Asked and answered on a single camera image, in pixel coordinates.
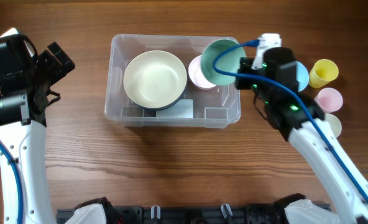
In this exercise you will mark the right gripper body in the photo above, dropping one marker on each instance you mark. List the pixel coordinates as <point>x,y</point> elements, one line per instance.
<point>243,83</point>

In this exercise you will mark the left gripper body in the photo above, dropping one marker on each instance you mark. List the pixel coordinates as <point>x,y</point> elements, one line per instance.
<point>48,70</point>

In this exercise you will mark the light blue small bowl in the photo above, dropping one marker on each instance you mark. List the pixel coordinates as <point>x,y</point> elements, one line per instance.
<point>302,76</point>

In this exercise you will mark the yellow plastic cup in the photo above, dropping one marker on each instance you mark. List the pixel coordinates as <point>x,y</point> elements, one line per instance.
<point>323,72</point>

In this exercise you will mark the mint green small bowl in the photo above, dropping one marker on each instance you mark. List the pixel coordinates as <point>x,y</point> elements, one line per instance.
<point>229,62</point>

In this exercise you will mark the pink plastic cup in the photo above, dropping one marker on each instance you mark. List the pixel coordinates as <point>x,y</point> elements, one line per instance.
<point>329,100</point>

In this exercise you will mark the pale cream plastic cup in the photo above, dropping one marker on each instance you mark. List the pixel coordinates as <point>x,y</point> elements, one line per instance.
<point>335,124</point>

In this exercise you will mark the white small bowl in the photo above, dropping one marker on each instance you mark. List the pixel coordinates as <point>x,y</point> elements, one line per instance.
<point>196,75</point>

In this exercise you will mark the dark blue bowl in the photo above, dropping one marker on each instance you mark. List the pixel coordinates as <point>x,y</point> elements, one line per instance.
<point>155,90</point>

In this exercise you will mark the cream plastic bowl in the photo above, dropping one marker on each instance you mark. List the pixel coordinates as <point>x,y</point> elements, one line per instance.
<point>155,61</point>

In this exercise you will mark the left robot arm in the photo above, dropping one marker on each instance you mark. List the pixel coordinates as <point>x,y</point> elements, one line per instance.
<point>23,125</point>

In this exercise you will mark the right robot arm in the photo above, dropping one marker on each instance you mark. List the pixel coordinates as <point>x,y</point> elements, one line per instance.
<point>303,124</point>

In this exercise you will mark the clear plastic storage container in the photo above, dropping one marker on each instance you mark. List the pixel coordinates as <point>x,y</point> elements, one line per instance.
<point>214,108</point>

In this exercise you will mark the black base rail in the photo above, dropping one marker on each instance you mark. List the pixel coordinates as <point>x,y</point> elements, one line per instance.
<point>251,213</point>

